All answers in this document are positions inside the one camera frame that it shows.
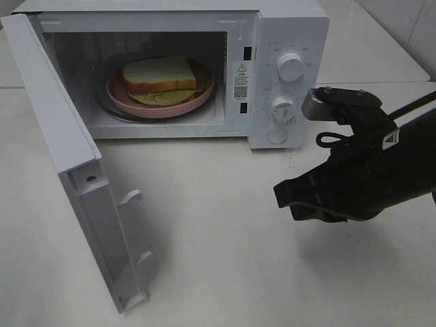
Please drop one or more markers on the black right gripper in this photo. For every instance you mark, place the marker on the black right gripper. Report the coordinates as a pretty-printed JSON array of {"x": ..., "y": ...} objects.
[{"x": 335, "y": 190}]

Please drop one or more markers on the round white door button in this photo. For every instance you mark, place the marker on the round white door button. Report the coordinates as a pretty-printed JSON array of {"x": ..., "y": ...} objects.
[{"x": 277, "y": 135}]

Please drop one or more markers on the white round knob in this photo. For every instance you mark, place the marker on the white round knob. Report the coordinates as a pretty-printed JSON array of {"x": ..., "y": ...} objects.
[
  {"x": 290, "y": 65},
  {"x": 283, "y": 109}
]

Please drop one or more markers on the white bread sandwich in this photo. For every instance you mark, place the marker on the white bread sandwich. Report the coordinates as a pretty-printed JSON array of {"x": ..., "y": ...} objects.
[{"x": 162, "y": 81}]

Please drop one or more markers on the pink round plate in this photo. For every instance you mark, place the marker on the pink round plate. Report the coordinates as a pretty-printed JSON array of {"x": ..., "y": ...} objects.
[{"x": 119, "y": 95}]

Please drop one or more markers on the white microwave door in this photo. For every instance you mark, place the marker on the white microwave door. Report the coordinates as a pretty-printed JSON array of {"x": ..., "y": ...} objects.
[{"x": 78, "y": 162}]

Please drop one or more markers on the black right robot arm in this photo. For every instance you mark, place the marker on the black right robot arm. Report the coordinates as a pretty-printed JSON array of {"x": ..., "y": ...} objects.
[{"x": 380, "y": 165}]

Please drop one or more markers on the white microwave oven body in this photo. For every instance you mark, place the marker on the white microwave oven body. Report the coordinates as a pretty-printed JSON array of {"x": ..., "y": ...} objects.
[{"x": 88, "y": 41}]

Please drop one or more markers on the white warning label sticker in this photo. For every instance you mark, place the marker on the white warning label sticker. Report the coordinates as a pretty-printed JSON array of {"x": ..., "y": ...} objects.
[{"x": 241, "y": 80}]

